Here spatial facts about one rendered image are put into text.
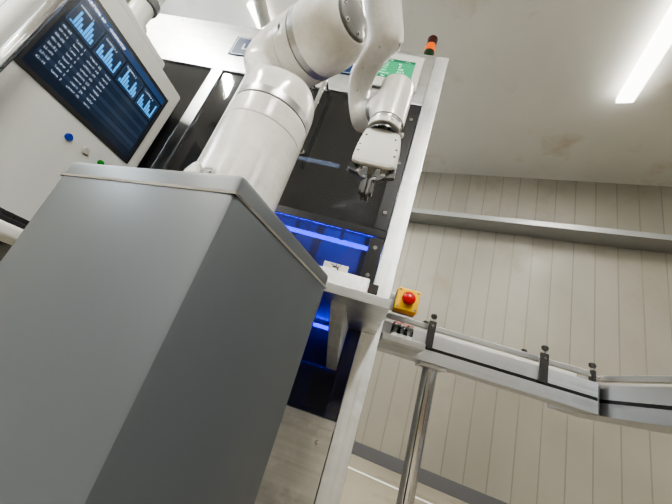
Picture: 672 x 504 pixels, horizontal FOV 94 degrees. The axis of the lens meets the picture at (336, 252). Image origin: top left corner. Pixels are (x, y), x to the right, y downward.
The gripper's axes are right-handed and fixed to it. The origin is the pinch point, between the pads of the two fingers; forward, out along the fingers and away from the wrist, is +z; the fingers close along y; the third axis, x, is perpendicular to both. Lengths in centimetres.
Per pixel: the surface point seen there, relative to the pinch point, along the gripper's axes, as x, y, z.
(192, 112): -39, 86, -43
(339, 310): -6.0, -1.5, 25.9
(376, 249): -39.2, -4.3, -3.1
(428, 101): -39, -9, -72
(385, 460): -315, -60, 105
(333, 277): -1.9, 1.2, 20.5
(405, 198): -39.2, -9.4, -25.1
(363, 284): -1.9, -5.0, 20.3
